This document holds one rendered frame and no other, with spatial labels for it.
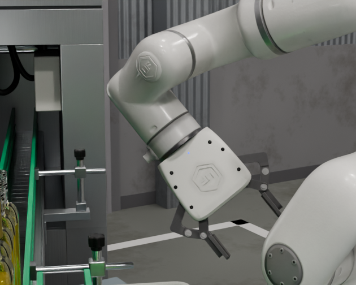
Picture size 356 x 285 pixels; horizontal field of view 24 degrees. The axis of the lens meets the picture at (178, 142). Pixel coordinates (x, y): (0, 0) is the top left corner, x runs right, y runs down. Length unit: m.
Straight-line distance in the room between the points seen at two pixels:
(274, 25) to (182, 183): 0.26
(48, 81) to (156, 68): 1.19
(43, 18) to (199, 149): 1.07
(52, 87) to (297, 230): 1.36
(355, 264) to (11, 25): 1.30
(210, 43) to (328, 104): 4.63
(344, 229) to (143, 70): 0.34
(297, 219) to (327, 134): 4.83
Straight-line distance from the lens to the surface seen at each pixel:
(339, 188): 0.94
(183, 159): 1.12
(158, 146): 1.12
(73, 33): 2.13
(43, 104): 2.25
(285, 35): 0.99
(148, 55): 1.07
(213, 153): 1.12
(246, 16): 1.01
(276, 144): 5.52
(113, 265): 1.37
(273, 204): 1.13
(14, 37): 2.13
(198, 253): 4.23
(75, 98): 2.15
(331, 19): 0.97
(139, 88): 1.10
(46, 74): 2.24
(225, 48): 1.15
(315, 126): 5.71
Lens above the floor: 1.44
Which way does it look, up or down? 12 degrees down
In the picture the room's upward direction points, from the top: straight up
